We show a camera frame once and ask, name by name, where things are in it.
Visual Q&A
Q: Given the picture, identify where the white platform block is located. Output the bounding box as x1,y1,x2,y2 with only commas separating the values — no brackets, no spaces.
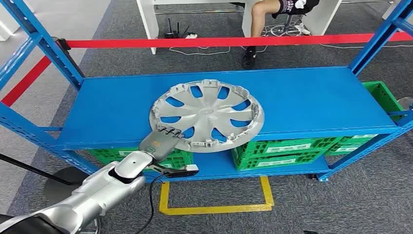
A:
0,5,16,42

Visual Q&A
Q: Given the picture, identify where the chrome chair base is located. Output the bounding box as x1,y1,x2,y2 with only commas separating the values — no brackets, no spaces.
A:
270,14,304,37

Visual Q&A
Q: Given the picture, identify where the black wifi router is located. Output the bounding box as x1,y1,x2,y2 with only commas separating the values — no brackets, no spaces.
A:
164,18,191,39

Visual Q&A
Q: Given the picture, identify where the chrome disc base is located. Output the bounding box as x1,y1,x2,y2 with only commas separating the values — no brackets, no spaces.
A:
396,97,413,112

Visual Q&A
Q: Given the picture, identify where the black pole stand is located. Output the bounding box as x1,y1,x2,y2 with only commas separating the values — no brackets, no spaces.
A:
0,153,95,205

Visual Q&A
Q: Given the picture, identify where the person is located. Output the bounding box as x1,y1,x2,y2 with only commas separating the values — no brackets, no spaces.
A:
242,0,320,70

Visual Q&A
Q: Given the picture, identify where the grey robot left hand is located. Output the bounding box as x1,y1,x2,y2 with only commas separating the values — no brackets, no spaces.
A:
138,126,186,164

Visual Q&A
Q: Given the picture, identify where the black camera cable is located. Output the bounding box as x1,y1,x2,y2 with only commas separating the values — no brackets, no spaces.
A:
133,174,169,234

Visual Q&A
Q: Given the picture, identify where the silver plastic hubcap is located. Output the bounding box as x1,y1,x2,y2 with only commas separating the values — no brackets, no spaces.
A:
149,79,265,154

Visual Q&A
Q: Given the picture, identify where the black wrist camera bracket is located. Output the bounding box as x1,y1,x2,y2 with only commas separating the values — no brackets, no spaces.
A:
149,162,200,178

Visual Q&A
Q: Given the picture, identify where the blue metal shelf rack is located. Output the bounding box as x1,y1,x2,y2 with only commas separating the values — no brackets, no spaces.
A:
0,0,413,183

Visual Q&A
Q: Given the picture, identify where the grey barrier stanchion post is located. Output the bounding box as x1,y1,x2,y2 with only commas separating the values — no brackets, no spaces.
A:
51,36,85,80

